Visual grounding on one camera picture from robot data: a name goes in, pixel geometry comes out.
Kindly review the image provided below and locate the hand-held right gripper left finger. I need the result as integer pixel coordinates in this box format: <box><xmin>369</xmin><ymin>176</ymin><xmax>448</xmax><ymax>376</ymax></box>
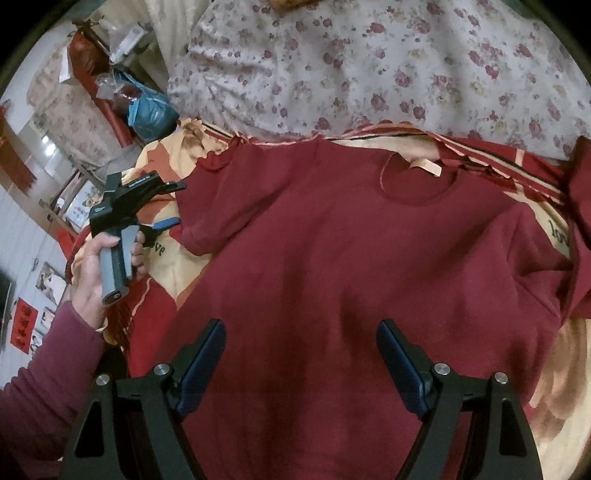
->
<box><xmin>60</xmin><ymin>318</ymin><xmax>227</xmax><ymax>480</ymax></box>

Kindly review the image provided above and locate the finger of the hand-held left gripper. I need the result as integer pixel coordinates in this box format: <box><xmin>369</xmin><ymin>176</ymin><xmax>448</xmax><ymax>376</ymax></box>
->
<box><xmin>139</xmin><ymin>216</ymin><xmax>182</xmax><ymax>241</ymax></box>
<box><xmin>141</xmin><ymin>180</ymin><xmax>188</xmax><ymax>200</ymax></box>

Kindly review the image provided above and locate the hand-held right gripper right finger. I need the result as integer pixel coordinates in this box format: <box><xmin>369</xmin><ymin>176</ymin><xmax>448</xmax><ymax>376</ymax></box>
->
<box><xmin>376</xmin><ymin>319</ymin><xmax>541</xmax><ymax>480</ymax></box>

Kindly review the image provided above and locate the dark red sweater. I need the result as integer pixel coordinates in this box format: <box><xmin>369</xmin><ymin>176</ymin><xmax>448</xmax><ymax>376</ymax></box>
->
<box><xmin>152</xmin><ymin>136</ymin><xmax>591</xmax><ymax>480</ymax></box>

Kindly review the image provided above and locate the person's left forearm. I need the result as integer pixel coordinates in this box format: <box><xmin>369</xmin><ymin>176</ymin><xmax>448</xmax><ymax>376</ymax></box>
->
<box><xmin>0</xmin><ymin>300</ymin><xmax>109</xmax><ymax>480</ymax></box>

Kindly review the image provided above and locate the person's left hand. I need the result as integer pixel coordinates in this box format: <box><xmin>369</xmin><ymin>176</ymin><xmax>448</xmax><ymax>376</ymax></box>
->
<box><xmin>69</xmin><ymin>233</ymin><xmax>147</xmax><ymax>332</ymax></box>

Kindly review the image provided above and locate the red and cream printed blanket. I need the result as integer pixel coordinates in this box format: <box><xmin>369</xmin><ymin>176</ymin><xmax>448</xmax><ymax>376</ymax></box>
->
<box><xmin>65</xmin><ymin>117</ymin><xmax>591</xmax><ymax>480</ymax></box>

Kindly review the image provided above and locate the blue plastic bag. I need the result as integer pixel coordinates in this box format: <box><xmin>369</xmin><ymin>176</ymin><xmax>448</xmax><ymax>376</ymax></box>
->
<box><xmin>124</xmin><ymin>76</ymin><xmax>178</xmax><ymax>141</ymax></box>

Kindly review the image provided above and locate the clear plastic bag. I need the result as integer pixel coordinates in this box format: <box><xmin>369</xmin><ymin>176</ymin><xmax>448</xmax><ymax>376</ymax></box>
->
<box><xmin>95</xmin><ymin>69</ymin><xmax>134</xmax><ymax>100</ymax></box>

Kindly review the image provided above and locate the floral cloth hanging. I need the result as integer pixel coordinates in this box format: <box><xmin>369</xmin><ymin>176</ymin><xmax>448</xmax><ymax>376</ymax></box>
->
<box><xmin>27</xmin><ymin>46</ymin><xmax>108</xmax><ymax>160</ymax></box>

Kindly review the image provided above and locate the cream curtain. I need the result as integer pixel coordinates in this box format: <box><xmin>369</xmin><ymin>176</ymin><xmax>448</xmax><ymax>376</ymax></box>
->
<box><xmin>145</xmin><ymin>0</ymin><xmax>206</xmax><ymax>93</ymax></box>

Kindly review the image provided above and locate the red wooden chair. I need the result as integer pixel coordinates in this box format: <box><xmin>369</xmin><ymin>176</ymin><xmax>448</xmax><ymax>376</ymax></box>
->
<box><xmin>69</xmin><ymin>32</ymin><xmax>139</xmax><ymax>148</ymax></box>

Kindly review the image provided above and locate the floral quilt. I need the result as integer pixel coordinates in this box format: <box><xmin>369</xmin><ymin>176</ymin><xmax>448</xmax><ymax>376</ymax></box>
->
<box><xmin>166</xmin><ymin>0</ymin><xmax>591</xmax><ymax>160</ymax></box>

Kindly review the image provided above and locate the wall poster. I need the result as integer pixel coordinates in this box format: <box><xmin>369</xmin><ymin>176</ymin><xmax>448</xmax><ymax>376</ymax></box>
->
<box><xmin>36</xmin><ymin>262</ymin><xmax>66</xmax><ymax>303</ymax></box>

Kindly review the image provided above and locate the red paper wall decoration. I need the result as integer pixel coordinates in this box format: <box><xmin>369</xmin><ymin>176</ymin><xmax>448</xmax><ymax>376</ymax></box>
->
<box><xmin>10</xmin><ymin>298</ymin><xmax>38</xmax><ymax>355</ymax></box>

